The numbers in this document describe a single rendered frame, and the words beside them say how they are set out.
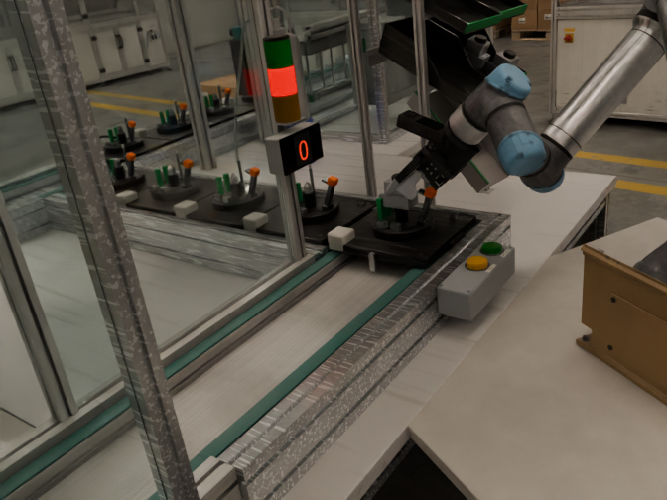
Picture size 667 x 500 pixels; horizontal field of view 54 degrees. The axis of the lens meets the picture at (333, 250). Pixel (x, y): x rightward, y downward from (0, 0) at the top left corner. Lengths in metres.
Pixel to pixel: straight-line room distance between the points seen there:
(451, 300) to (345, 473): 0.40
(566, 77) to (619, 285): 4.65
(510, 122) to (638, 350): 0.43
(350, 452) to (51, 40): 0.72
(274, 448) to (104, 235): 0.44
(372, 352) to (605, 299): 0.39
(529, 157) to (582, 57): 4.49
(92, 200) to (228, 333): 0.65
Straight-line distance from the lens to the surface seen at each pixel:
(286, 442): 0.97
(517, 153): 1.16
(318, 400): 0.99
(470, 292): 1.22
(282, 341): 1.21
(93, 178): 0.61
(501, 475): 1.00
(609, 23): 5.52
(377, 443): 1.05
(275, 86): 1.26
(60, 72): 0.58
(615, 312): 1.16
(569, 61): 5.69
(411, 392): 1.14
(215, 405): 1.09
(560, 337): 1.28
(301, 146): 1.29
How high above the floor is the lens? 1.56
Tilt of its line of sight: 25 degrees down
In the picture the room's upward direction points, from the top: 8 degrees counter-clockwise
